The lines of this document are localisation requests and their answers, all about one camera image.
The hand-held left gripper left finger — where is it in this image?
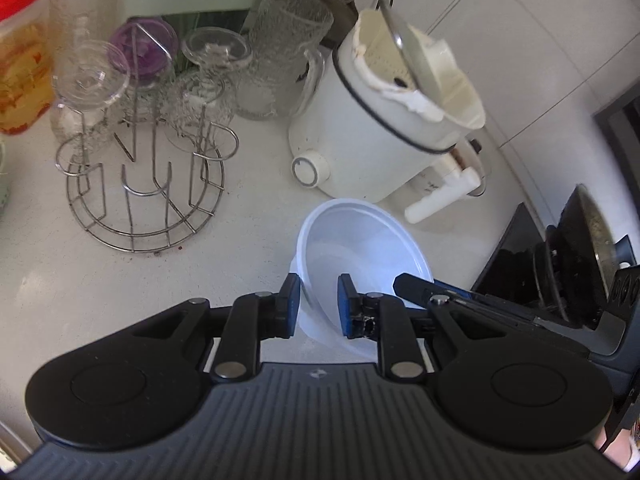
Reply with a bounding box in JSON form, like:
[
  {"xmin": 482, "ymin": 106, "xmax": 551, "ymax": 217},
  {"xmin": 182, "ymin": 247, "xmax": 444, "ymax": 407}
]
[{"xmin": 131, "ymin": 272, "xmax": 302, "ymax": 385}]

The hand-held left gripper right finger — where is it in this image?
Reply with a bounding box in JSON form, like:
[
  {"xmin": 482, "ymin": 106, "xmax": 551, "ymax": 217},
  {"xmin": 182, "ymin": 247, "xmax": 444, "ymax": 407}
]
[{"xmin": 337, "ymin": 274, "xmax": 507, "ymax": 382}]

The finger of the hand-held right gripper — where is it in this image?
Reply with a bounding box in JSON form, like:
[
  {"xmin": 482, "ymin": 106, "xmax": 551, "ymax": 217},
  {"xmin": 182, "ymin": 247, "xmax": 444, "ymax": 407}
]
[{"xmin": 394, "ymin": 274, "xmax": 552, "ymax": 329}]

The translucent plastic bowl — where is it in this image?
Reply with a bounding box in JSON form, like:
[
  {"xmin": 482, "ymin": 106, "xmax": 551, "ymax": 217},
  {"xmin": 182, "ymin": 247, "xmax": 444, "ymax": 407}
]
[
  {"xmin": 306, "ymin": 237, "xmax": 401, "ymax": 311},
  {"xmin": 295, "ymin": 198, "xmax": 435, "ymax": 361}
]

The dark metal wok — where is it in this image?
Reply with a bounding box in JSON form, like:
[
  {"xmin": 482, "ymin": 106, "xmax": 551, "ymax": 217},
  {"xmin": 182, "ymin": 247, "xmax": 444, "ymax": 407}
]
[{"xmin": 532, "ymin": 184, "xmax": 634, "ymax": 324}]

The black cooktop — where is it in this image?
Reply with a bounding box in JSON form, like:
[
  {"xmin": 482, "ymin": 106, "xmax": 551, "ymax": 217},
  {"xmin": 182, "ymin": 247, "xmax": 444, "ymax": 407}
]
[{"xmin": 469, "ymin": 202, "xmax": 557, "ymax": 312}]

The white electric cooking pot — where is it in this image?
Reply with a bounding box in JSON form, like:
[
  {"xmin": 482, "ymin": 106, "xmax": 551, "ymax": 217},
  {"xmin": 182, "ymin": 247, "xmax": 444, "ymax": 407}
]
[{"xmin": 288, "ymin": 7, "xmax": 487, "ymax": 224}]

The clear glass goblet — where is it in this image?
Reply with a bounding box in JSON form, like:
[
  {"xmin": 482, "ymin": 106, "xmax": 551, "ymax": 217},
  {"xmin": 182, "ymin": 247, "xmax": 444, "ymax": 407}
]
[
  {"xmin": 164, "ymin": 27, "xmax": 254, "ymax": 147},
  {"xmin": 51, "ymin": 39, "xmax": 132, "ymax": 147}
]

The textured glass jar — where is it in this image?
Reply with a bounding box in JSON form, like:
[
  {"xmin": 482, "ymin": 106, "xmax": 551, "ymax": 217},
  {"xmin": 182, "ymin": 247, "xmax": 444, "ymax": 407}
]
[{"xmin": 234, "ymin": 0, "xmax": 335, "ymax": 122}]

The purple lid glass cup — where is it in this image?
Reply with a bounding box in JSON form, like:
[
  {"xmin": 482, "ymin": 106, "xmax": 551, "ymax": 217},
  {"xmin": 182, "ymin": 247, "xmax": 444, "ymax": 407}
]
[{"xmin": 108, "ymin": 17, "xmax": 180, "ymax": 87}]

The red lid plastic jar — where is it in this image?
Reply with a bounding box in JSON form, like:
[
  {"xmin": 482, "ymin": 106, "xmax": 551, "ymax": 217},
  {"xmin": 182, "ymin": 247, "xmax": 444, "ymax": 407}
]
[{"xmin": 0, "ymin": 0, "xmax": 55, "ymax": 137}]

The metal wire cup rack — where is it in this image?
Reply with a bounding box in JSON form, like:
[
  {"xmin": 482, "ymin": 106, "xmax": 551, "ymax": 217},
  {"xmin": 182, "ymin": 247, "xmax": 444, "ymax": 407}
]
[{"xmin": 54, "ymin": 104, "xmax": 240, "ymax": 254}]

